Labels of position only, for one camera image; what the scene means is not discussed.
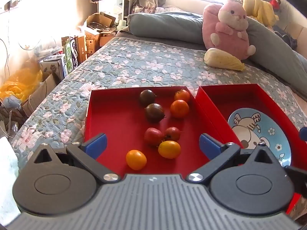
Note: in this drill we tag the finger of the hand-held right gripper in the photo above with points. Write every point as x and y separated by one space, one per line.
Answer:
304 133
298 179

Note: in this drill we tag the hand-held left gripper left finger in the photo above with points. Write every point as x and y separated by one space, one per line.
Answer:
97 145

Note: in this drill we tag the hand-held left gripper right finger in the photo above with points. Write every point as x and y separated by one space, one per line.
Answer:
209 145

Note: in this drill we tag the red cardboard box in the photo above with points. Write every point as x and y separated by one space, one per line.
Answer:
230 98
115 124

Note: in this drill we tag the blue cartoon print plate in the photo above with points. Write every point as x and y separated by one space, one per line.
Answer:
271 134

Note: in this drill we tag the red tomato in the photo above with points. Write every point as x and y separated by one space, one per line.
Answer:
153 136
172 133

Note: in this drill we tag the yellow tomato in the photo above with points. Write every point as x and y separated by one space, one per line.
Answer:
136 159
169 149

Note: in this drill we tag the orange mandarin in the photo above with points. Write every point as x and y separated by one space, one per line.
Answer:
179 109

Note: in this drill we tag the mandarin with stem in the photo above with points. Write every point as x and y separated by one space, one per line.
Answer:
182 95

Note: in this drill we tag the dark purple tomato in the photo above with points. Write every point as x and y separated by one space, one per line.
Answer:
154 112
147 97

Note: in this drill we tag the napa cabbage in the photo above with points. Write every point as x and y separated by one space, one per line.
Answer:
223 58

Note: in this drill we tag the white printed box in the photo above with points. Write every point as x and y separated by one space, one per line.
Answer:
54 66

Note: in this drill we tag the floral quilted bedspread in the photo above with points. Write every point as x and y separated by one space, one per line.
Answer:
144 64

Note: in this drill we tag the green white carton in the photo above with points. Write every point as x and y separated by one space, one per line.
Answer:
71 55

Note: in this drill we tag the white cloth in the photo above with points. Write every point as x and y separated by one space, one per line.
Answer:
7 172

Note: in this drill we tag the grey blue cloth bundle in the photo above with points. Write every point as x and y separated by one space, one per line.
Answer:
12 101

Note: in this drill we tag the yellow plastic bag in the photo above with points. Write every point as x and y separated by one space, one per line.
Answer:
21 81

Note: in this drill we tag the clear plastic bag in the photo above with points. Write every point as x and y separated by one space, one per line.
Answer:
46 48

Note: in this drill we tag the pink plush rabbit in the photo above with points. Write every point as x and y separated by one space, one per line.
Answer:
227 33

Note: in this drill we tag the grey blue duvet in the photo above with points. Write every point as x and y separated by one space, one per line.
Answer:
168 26

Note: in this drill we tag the open cardboard box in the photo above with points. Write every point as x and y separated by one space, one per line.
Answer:
100 18

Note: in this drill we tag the yellow plush toy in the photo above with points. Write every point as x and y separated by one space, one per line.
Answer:
259 9

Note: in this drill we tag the red plush toy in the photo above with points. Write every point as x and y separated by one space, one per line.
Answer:
274 2

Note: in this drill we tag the white pole stand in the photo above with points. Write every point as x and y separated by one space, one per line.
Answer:
124 12

